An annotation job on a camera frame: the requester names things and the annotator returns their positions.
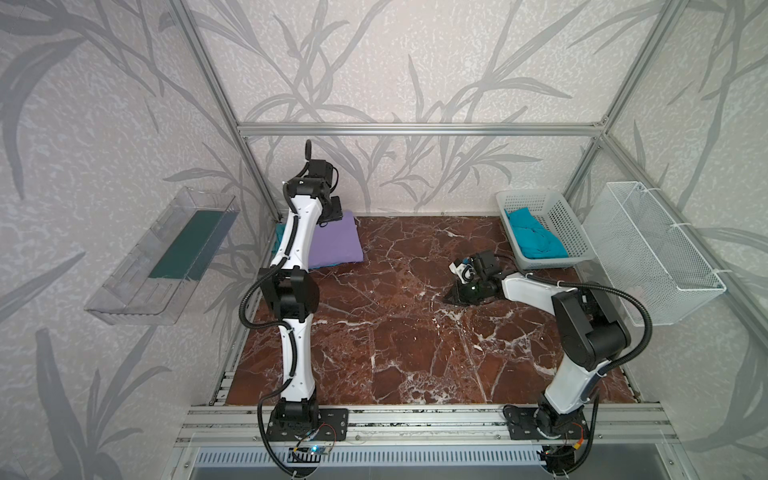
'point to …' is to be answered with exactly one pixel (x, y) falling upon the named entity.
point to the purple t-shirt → (336, 243)
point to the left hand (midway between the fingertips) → (334, 205)
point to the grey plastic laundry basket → (557, 215)
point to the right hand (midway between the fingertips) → (444, 290)
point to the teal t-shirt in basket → (533, 237)
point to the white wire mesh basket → (640, 248)
